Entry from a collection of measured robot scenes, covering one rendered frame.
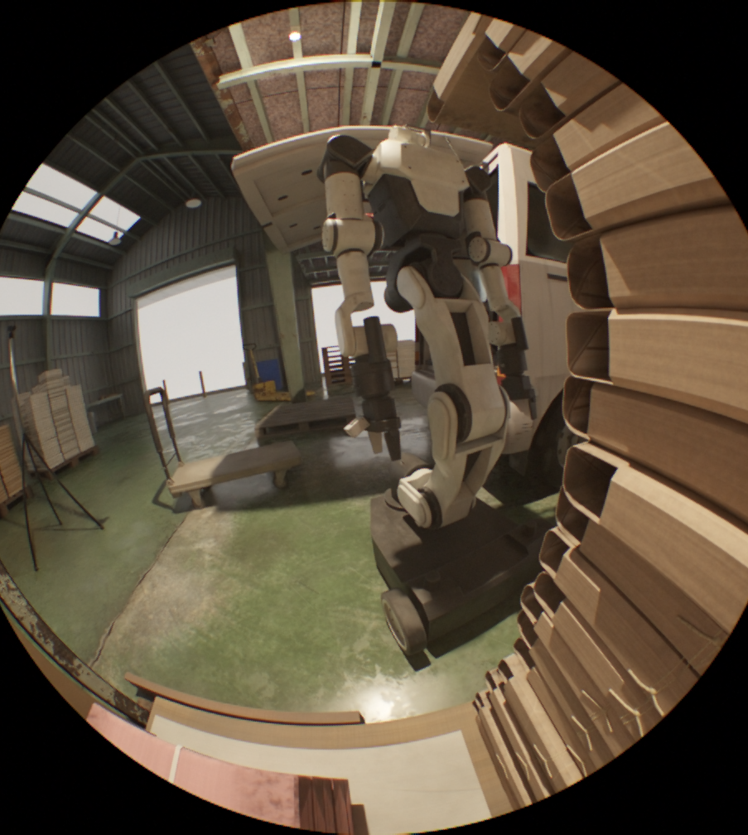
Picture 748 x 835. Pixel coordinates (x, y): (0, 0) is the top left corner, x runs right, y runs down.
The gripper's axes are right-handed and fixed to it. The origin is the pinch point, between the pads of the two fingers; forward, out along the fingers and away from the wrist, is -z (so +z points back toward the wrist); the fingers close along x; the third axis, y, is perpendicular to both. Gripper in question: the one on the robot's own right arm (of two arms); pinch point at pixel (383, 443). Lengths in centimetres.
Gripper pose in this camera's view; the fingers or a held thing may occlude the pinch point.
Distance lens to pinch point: 60.0
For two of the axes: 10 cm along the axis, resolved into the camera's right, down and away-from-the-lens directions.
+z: -1.7, -9.8, -0.7
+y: 9.3, -1.8, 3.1
